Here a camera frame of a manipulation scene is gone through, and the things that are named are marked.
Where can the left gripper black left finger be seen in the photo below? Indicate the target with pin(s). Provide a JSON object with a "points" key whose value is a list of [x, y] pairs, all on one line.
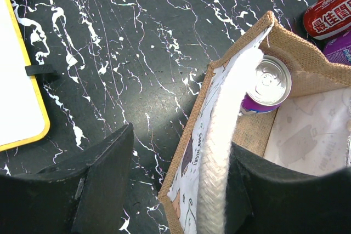
{"points": [[82, 194]]}

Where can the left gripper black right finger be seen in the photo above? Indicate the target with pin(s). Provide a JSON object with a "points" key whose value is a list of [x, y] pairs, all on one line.
{"points": [[263, 197]]}

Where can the burlap canvas bag rope handles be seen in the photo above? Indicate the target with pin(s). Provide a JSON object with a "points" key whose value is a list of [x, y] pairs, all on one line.
{"points": [[308, 133]]}

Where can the purple soda can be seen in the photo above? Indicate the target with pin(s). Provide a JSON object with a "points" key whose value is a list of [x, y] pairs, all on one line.
{"points": [[272, 86], [338, 49]]}

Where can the red cola can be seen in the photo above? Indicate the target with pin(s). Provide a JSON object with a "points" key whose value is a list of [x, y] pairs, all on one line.
{"points": [[327, 18]]}

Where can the whiteboard with yellow frame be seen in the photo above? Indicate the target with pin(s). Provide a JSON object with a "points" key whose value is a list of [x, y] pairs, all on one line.
{"points": [[24, 117]]}

